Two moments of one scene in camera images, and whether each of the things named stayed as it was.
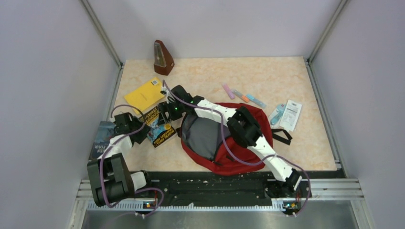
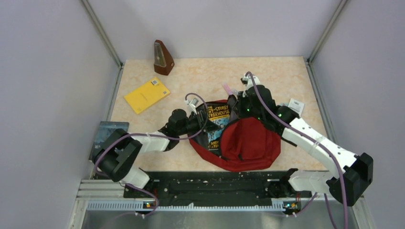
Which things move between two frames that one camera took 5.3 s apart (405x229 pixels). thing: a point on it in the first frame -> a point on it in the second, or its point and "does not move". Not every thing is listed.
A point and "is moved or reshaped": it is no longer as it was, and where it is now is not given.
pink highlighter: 228,91 does not move
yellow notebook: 145,95 does not move
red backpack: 209,140 is moved or reshaped
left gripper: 144,131 -> 209,126
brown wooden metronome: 163,61 does not move
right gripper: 165,108 -> 242,98
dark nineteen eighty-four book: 102,139 does not move
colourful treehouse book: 158,132 -> 219,115
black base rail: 216,188 does not move
